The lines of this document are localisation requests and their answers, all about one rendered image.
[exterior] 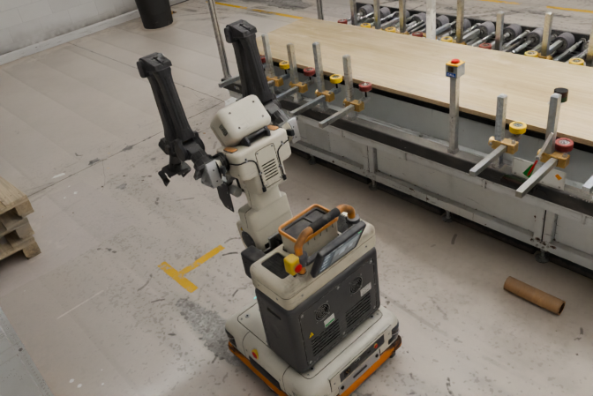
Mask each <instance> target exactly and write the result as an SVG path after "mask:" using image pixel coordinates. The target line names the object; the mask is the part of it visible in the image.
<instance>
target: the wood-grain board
mask: <svg viewBox="0 0 593 396"><path fill-rule="evenodd" d="M267 34H268V38H269V43H270V49H271V54H272V59H273V61H275V62H277V63H280V62H283V61H288V60H289V58H288V51H287V46H286V45H287V44H288V43H293V44H294V50H295V56H296V67H297V68H301V69H305V68H308V67H313V68H315V64H314V57H313V50H312V44H313V43H314V42H315V41H316V42H319V43H320V51H321V58H322V66H323V74H324V75H327V76H332V75H334V74H340V75H342V79H343V80H344V72H343V62H342V57H343V56H344V55H346V54H347V55H350V60H351V70H352V80H353V83H357V84H360V83H362V82H371V83H372V87H373V88H377V89H379V90H383V91H387V92H389V93H396V94H399V95H402V96H406V97H410V98H413V99H416V100H420V101H426V102H429V103H432V104H436V105H440V106H442V107H446V108H449V106H450V78H449V77H446V63H447V62H449V61H451V60H452V59H459V60H462V61H465V74H464V75H462V76H461V77H460V98H459V111H462V112H465V113H469V114H472V115H476V116H481V117H485V118H489V119H492V120H495V121H496V108H497V96H499V95H500V94H502V93H503V94H506V95H507V115H506V123H508V124H510V123H512V122H524V123H526V125H527V128H526V129H528V130H532V131H538V132H541V133H544V134H545V133H546V126H547V119H548V112H549V104H547V103H548V101H550V98H551V96H552V95H553V91H554V89H555V88H558V87H564V88H566V89H568V96H567V101H566V102H564V104H561V105H560V110H559V121H558V129H557V135H556V137H558V138H569V139H571V140H573V141H574V142H577V143H581V144H584V145H588V146H593V67H588V66H582V65H578V64H568V63H562V62H558V61H552V60H547V59H543V58H537V57H532V56H523V55H517V54H513V53H507V52H502V51H498V50H492V49H483V48H478V47H472V46H468V45H462V44H457V43H452V42H447V41H437V40H433V39H427V38H422V37H417V36H412V35H406V34H398V33H392V32H388V31H382V30H377V29H372V28H367V27H361V26H352V25H347V24H342V23H337V22H332V21H326V20H322V19H312V18H307V17H304V18H302V19H299V20H297V21H295V22H292V23H290V24H288V25H286V26H283V27H280V28H278V29H276V30H273V31H272V32H269V33H267Z"/></svg>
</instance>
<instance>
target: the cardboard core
mask: <svg viewBox="0 0 593 396"><path fill-rule="evenodd" d="M504 289H505V290H507V291H509V292H511V293H513V294H515V295H518V296H520V297H521V298H523V299H525V300H527V301H530V302H532V303H534V304H536V305H538V306H540V307H542V308H544V309H546V310H548V311H550V312H552V313H555V314H557V315H560V314H561V312H562V311H563V309H564V307H565V304H566V302H565V301H563V300H561V299H559V298H557V297H555V296H553V295H550V294H547V293H545V292H544V291H542V290H540V289H538V288H534V287H532V286H531V285H529V284H527V283H524V282H522V281H520V280H517V279H516V278H513V277H511V276H509V277H507V279H506V281H505V284H504Z"/></svg>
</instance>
